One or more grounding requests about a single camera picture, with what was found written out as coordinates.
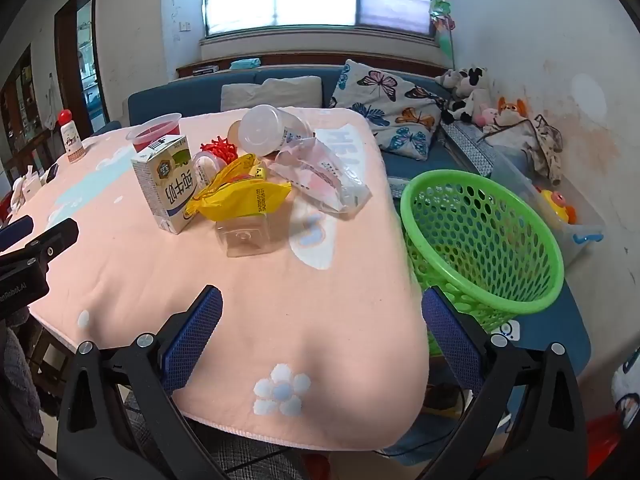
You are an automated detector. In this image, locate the wooden window ledge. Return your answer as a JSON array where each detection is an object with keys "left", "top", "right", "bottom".
[{"left": 177, "top": 51, "right": 448, "bottom": 78}]

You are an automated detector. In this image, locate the white bottle with red cap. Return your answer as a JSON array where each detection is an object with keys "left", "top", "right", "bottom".
[{"left": 57, "top": 109, "right": 85, "bottom": 165}]

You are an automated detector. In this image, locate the small white object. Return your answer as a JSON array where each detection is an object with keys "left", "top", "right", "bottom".
[{"left": 12, "top": 170, "right": 43, "bottom": 211}]

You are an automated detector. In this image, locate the milk carton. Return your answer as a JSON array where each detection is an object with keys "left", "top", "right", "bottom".
[{"left": 131, "top": 135, "right": 193, "bottom": 235}]

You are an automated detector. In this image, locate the grey checked cloth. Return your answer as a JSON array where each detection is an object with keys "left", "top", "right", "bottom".
[{"left": 125, "top": 390, "right": 311, "bottom": 480}]

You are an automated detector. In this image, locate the person's left forearm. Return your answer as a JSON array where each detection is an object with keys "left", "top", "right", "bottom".
[{"left": 0, "top": 320, "right": 46, "bottom": 441}]

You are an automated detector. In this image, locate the clear plastic storage box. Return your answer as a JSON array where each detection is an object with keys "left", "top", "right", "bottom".
[{"left": 492, "top": 152, "right": 606, "bottom": 266}]

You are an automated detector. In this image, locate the clear square plastic jar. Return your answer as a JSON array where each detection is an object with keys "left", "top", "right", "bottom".
[{"left": 215, "top": 212, "right": 273, "bottom": 258}]

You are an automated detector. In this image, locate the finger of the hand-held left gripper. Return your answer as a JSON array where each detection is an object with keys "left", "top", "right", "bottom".
[
  {"left": 0, "top": 216, "right": 35, "bottom": 251},
  {"left": 25, "top": 219, "right": 80, "bottom": 273}
]

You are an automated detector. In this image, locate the blue sofa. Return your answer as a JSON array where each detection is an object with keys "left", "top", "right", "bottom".
[{"left": 127, "top": 65, "right": 591, "bottom": 376}]

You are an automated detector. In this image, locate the clear plastic bag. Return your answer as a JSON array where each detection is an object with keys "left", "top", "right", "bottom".
[{"left": 270, "top": 137, "right": 372, "bottom": 216}]

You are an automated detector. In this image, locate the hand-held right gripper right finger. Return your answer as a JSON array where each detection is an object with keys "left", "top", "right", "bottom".
[{"left": 421, "top": 286, "right": 588, "bottom": 480}]

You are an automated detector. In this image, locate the beige pillow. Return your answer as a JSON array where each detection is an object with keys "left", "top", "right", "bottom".
[{"left": 220, "top": 76, "right": 323, "bottom": 111}]

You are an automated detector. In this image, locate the yellow duck toy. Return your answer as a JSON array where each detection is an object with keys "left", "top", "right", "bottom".
[{"left": 535, "top": 187, "right": 578, "bottom": 226}]

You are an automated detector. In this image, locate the red noodle cup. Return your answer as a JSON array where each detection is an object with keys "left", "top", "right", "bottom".
[{"left": 125, "top": 113, "right": 183, "bottom": 153}]

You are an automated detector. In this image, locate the black and white cow plush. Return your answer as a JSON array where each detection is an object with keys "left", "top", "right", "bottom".
[
  {"left": 452, "top": 66, "right": 488, "bottom": 101},
  {"left": 442, "top": 90, "right": 488, "bottom": 126}
]

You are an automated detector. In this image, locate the yellow snack packet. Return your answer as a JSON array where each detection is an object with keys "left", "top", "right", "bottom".
[{"left": 186, "top": 154, "right": 292, "bottom": 222}]

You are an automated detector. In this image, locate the wooden cabinet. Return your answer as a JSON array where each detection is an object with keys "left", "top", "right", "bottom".
[{"left": 0, "top": 45, "right": 48, "bottom": 171}]

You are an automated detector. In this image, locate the orange fox plush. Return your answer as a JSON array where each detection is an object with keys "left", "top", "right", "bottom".
[{"left": 495, "top": 97, "right": 528, "bottom": 128}]

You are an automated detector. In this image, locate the wooden door frame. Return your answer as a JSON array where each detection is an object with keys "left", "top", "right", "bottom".
[{"left": 54, "top": 0, "right": 112, "bottom": 138}]

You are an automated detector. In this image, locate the grey patterned mat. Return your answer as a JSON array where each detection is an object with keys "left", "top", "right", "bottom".
[{"left": 440, "top": 122, "right": 501, "bottom": 176}]

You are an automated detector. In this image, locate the butterfly print pillow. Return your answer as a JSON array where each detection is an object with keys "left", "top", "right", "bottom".
[{"left": 330, "top": 59, "right": 451, "bottom": 162}]

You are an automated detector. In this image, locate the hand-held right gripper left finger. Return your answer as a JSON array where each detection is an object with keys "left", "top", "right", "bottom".
[{"left": 57, "top": 284, "right": 224, "bottom": 480}]

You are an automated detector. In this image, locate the blue denim cloth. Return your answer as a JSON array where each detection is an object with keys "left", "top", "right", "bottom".
[{"left": 385, "top": 410, "right": 476, "bottom": 461}]

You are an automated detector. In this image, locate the green plastic basket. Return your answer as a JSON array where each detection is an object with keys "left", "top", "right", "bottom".
[{"left": 400, "top": 169, "right": 565, "bottom": 356}]

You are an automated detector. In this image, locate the beige printed cloth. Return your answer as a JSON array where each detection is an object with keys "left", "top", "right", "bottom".
[{"left": 482, "top": 115, "right": 566, "bottom": 186}]

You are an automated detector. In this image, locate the red plastic object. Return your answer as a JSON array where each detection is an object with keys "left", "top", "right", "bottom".
[{"left": 582, "top": 412, "right": 631, "bottom": 480}]

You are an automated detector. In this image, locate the red plastic netting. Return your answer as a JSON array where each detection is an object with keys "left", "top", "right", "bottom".
[{"left": 201, "top": 136, "right": 238, "bottom": 163}]

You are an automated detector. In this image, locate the white and blue plush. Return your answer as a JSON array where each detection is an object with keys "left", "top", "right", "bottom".
[{"left": 612, "top": 355, "right": 640, "bottom": 428}]

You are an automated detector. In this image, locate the clear plastic cup with lid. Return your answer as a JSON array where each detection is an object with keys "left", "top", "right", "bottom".
[{"left": 229, "top": 105, "right": 316, "bottom": 156}]

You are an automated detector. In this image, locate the colourful pinwheel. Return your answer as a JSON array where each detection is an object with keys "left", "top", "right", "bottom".
[{"left": 427, "top": 0, "right": 458, "bottom": 68}]

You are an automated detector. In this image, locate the pink printed blanket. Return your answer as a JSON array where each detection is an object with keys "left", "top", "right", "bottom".
[{"left": 10, "top": 107, "right": 431, "bottom": 448}]

